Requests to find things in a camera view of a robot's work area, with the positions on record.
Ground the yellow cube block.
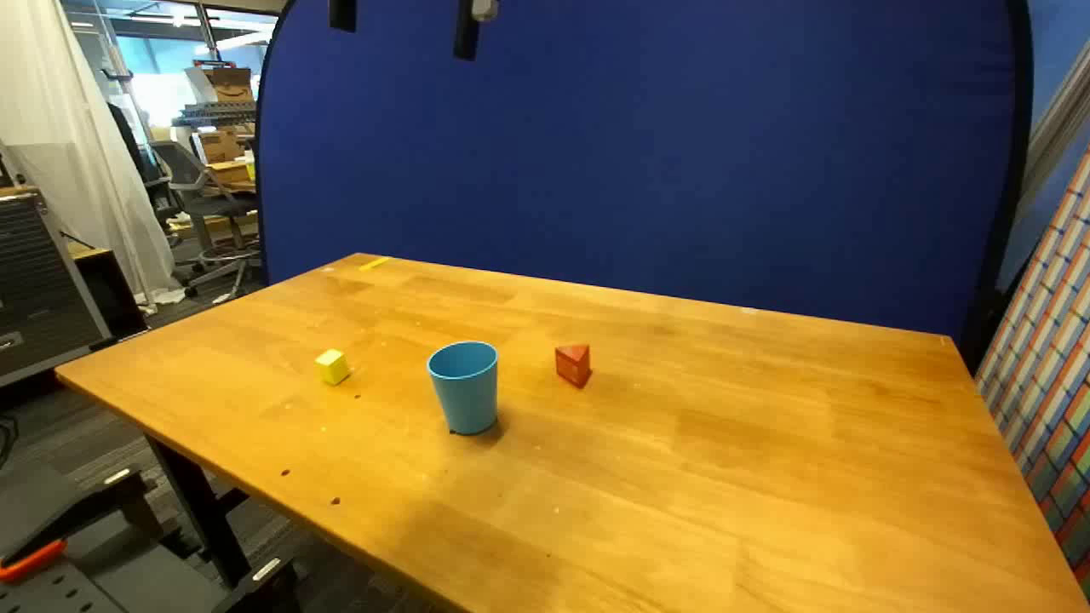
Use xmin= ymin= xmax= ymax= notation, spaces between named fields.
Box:
xmin=314 ymin=347 xmax=353 ymax=390

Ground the red triangular wooden block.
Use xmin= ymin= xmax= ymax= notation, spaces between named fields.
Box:
xmin=551 ymin=340 xmax=596 ymax=392

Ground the blue plastic cup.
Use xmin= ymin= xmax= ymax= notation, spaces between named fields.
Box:
xmin=421 ymin=339 xmax=505 ymax=439

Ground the blue fabric backdrop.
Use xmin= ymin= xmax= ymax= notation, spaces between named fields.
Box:
xmin=252 ymin=0 xmax=1035 ymax=367

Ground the metal shelf with boxes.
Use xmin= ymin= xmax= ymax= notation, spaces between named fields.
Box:
xmin=168 ymin=57 xmax=264 ymax=289

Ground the black table leg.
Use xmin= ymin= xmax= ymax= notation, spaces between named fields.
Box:
xmin=144 ymin=433 xmax=254 ymax=588

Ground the white curtain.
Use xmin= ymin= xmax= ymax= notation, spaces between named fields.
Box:
xmin=0 ymin=0 xmax=187 ymax=313

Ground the black equipment case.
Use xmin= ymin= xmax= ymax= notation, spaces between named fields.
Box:
xmin=0 ymin=184 xmax=113 ymax=392

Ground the multicoloured striped panel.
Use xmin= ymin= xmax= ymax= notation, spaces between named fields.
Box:
xmin=973 ymin=151 xmax=1090 ymax=596

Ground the orange-handled black clamp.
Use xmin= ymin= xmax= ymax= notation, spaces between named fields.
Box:
xmin=0 ymin=534 xmax=71 ymax=587

